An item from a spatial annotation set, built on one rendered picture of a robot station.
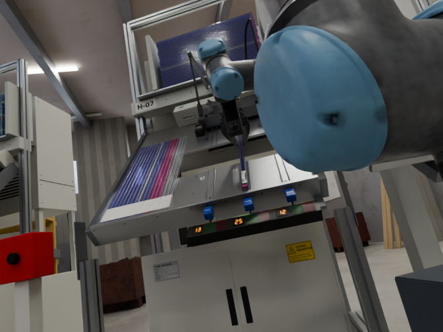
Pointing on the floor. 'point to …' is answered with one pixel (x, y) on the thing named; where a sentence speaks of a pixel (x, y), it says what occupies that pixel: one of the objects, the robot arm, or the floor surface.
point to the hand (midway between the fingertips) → (240, 144)
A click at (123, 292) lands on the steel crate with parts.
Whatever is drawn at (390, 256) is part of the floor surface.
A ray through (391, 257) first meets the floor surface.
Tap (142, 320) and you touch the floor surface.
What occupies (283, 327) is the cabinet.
